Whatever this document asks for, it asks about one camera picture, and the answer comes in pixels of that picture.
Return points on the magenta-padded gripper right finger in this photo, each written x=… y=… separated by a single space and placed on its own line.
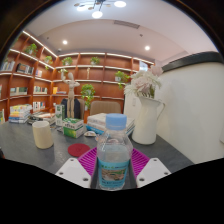
x=153 y=171

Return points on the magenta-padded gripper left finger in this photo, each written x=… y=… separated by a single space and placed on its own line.
x=73 y=171

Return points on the clear water bottle blue cap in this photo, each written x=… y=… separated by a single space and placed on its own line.
x=114 y=156

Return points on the flat round red coaster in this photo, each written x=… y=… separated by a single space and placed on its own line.
x=78 y=150

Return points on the small snack packet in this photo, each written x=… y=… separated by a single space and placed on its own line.
x=90 y=134

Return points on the green and white box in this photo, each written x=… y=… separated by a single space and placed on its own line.
x=74 y=128

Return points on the cream cylindrical cup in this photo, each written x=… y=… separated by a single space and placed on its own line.
x=42 y=135

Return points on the white jug vase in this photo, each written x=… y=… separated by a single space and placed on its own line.
x=146 y=123

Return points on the tall green white carton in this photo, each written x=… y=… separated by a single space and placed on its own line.
x=60 y=115

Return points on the stack of dark books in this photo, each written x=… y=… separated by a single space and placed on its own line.
x=41 y=117

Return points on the dark chair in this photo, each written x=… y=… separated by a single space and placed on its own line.
x=77 y=108

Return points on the beige chair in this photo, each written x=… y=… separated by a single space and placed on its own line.
x=105 y=107

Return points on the wooden artist mannequin figure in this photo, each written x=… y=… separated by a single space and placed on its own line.
x=71 y=96

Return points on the stack of colourful books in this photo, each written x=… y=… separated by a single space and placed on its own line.
x=20 y=114

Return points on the pink and white flower bouquet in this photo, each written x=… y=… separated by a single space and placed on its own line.
x=143 y=83

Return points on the ceiling chandelier lamp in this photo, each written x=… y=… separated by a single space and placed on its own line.
x=97 y=14

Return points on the wooden wall shelf unit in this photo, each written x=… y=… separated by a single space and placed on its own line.
x=110 y=73

